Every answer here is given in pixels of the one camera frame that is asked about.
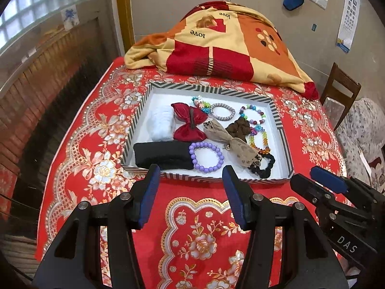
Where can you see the eye chart wall poster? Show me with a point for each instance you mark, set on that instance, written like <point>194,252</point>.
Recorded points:
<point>347,28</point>

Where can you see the brown hair scrunchie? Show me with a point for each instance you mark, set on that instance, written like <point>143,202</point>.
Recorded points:
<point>240,127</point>

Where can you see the black wide headband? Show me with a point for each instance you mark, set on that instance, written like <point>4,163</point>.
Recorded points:
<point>168,155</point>

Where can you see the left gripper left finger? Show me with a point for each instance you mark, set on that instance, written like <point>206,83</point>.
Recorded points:
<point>143,195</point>

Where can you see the red velvet hair bow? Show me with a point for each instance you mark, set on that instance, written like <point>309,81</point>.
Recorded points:
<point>191,118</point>

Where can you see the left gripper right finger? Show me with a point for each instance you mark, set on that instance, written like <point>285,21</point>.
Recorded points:
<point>239,195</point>

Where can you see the striped cardboard box tray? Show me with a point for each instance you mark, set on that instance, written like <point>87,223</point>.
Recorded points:
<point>210,157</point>

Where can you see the floral fabric pile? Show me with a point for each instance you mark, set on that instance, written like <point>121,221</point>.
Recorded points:
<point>361,137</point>

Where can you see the light blue fluffy hairband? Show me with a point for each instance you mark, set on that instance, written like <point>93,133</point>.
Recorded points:
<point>162,124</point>

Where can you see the leopard print hair bow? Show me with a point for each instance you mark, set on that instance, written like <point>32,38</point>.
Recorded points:
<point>242,151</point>

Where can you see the wooden chair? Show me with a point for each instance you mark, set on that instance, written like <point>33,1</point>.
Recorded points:
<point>339,95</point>

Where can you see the black hair scrunchie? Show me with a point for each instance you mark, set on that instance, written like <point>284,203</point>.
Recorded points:
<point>262,165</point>

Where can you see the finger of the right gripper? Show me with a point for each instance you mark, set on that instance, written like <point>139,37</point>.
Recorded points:
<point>315,194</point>
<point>328,179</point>

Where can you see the red yellow folded blanket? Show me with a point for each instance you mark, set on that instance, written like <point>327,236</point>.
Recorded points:
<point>225,40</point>

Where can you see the wooden slatted radiator cover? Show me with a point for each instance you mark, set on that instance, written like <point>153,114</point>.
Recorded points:
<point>39,103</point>

